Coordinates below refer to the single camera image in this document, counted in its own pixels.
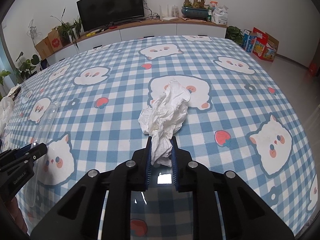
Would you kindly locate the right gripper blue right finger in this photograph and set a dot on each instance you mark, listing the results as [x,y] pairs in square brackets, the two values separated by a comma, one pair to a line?
[174,163]

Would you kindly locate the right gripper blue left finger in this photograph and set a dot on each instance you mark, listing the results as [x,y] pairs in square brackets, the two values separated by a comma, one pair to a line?
[147,162]

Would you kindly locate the white tissue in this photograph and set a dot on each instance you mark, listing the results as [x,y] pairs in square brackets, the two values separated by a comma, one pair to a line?
[163,118]

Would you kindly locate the person's left hand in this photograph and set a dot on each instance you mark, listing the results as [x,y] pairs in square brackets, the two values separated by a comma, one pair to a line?
[16,216]

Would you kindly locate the white plastic bag on table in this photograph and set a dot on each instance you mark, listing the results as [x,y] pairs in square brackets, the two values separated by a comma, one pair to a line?
[7,107]

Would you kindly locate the blue checked cartoon tablecloth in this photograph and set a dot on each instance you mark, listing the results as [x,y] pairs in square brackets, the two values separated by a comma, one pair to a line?
[96,108]

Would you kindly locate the green pothos plant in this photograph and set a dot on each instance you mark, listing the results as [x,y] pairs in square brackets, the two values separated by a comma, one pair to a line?
[13,76]

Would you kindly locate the white TV cabinet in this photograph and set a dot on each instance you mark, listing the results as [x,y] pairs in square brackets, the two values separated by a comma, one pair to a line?
[138,30]

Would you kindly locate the brown cardboard box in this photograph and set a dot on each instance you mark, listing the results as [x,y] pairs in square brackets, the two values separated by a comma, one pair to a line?
[49,45]

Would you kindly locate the colourful toy boxes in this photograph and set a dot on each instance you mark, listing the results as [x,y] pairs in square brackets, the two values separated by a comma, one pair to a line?
[261,44]

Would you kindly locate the potted spider plant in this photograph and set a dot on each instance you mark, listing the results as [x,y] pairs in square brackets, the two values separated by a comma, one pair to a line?
[69,31]

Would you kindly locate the blue bonsai planter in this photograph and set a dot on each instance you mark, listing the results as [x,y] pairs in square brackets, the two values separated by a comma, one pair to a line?
[195,9]

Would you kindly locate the black television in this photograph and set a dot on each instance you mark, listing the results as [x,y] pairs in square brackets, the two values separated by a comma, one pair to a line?
[96,13]

